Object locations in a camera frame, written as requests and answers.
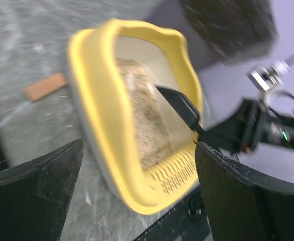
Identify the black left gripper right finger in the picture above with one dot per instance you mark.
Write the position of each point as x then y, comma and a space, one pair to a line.
242, 203

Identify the grey trash bin with bag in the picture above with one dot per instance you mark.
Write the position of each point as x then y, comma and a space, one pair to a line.
236, 31

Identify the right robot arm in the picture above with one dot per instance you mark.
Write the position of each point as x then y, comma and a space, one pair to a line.
281, 131

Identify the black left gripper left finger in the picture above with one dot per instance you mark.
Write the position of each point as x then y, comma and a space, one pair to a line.
35, 195

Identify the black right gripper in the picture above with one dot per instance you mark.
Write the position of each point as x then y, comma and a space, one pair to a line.
248, 126

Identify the wooden block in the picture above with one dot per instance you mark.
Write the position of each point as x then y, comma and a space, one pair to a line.
45, 87

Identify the yellow litter box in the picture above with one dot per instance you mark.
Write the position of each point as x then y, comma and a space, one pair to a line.
106, 113

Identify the black slotted litter scoop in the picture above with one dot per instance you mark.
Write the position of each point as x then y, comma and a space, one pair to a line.
183, 106

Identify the cat litter pellets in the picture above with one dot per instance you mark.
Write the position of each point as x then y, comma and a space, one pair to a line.
151, 136

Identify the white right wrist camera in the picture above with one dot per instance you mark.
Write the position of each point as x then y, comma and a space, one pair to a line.
265, 78

